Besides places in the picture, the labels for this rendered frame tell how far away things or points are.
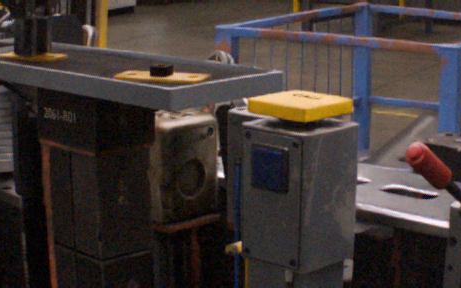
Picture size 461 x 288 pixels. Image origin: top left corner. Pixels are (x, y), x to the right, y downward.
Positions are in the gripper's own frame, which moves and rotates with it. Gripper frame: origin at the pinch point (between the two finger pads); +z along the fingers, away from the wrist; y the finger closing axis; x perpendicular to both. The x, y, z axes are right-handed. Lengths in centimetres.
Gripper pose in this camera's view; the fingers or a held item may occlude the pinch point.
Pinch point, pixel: (32, 34)
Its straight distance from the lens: 114.9
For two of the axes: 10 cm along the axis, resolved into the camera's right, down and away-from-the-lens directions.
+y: 5.3, -1.6, 8.3
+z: -0.1, 9.8, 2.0
